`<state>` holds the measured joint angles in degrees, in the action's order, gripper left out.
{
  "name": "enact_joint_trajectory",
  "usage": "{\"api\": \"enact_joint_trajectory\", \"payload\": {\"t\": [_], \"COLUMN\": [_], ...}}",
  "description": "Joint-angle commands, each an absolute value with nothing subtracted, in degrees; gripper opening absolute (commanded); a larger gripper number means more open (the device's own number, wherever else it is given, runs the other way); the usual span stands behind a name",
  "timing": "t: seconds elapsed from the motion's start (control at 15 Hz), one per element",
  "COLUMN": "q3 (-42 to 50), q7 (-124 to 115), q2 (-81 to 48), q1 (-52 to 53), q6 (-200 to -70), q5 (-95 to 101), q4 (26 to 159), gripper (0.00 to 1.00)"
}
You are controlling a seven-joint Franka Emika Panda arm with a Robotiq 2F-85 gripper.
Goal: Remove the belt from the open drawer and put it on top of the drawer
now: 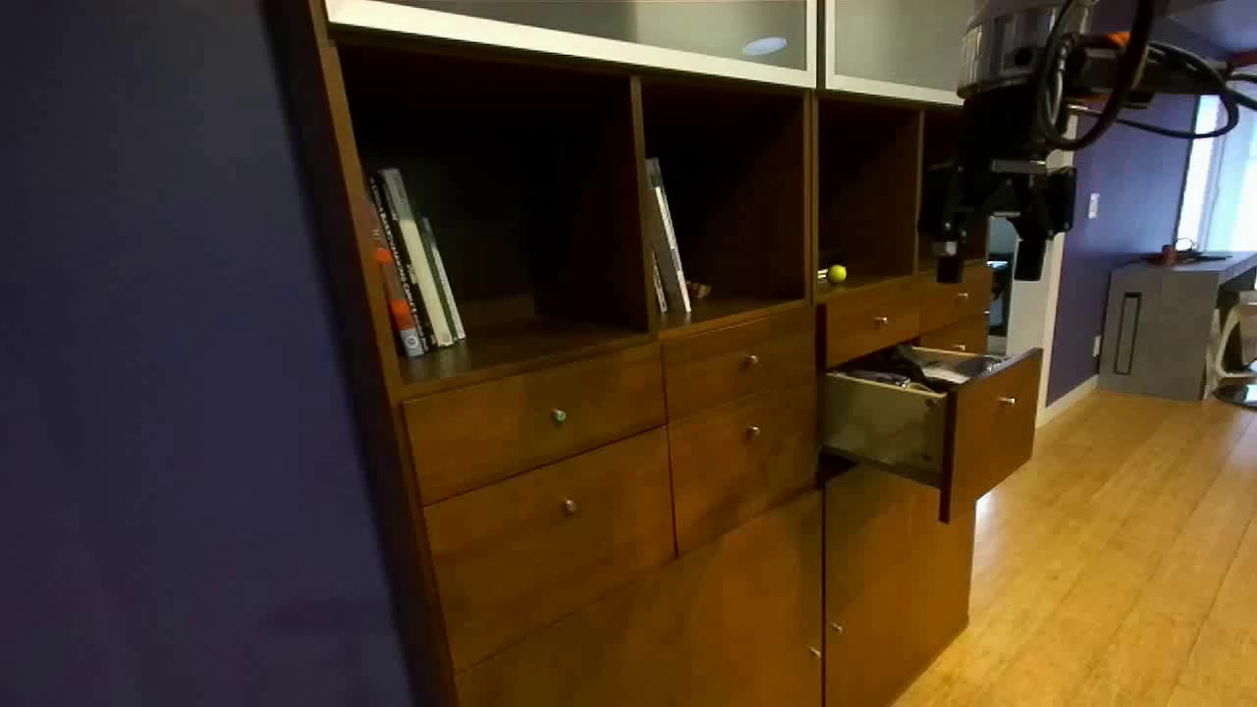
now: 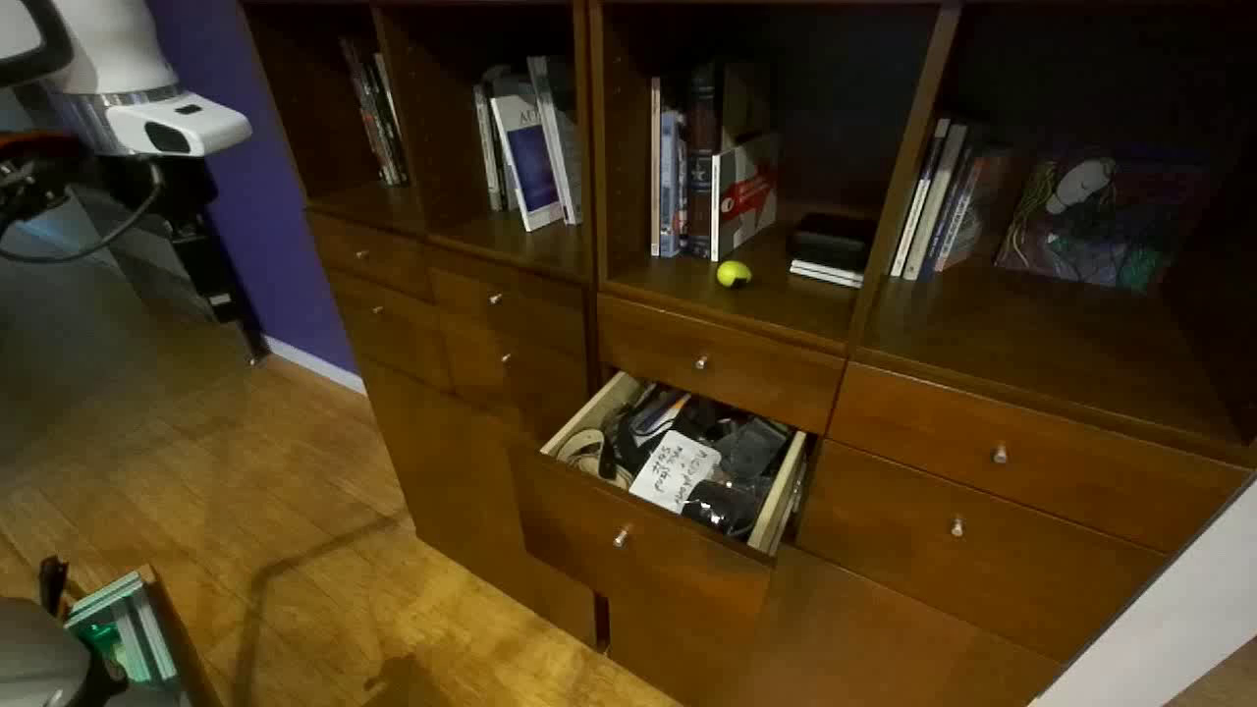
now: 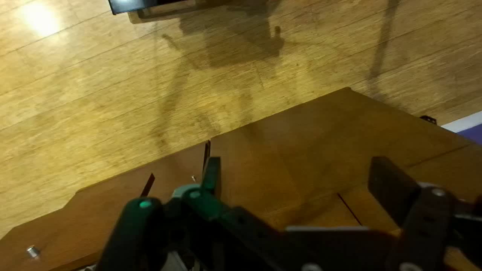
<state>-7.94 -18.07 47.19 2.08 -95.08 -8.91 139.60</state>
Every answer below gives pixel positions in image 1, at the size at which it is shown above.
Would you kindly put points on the thin leaning book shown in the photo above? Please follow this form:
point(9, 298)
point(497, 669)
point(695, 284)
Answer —
point(653, 261)

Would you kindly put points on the brown wooden shelf cabinet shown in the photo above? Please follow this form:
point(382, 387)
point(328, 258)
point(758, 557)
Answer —
point(553, 553)

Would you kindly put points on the white chair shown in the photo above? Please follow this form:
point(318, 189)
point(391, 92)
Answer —
point(1233, 347)

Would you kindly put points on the open wooden drawer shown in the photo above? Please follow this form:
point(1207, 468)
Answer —
point(995, 426)

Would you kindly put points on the small yellow-green ball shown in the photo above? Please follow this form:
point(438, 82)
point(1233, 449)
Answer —
point(834, 271)

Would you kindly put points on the white light switch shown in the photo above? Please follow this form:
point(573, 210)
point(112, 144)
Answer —
point(1093, 205)

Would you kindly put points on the bright window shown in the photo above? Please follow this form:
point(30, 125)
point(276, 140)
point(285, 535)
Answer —
point(1225, 182)

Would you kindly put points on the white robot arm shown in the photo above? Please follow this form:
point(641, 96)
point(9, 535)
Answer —
point(1017, 32)

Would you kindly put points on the books on left shelf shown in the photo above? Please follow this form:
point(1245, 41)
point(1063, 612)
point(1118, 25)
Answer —
point(418, 258)

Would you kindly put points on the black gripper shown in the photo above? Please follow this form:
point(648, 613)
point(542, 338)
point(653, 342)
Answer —
point(1008, 125)

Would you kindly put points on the small metal drawer knob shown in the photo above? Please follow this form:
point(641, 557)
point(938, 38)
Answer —
point(569, 504)
point(1008, 400)
point(752, 360)
point(752, 431)
point(560, 417)

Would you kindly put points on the white handwritten paper note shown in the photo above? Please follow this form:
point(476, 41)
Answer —
point(946, 375)

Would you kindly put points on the wide frosted glass door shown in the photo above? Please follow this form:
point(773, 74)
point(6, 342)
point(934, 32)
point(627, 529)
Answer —
point(591, 25)

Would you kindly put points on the gray metal cabinet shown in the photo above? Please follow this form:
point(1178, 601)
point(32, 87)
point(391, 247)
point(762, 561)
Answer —
point(1162, 328)

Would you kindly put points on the book with orange dots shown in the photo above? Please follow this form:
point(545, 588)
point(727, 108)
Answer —
point(399, 309)

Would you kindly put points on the thin gray book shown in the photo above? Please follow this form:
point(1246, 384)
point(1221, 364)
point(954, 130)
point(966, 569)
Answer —
point(446, 279)

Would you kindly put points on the narrow frosted glass door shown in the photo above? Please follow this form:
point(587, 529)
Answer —
point(917, 45)

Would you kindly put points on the white leaning book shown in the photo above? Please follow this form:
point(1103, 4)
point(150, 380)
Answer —
point(670, 250)

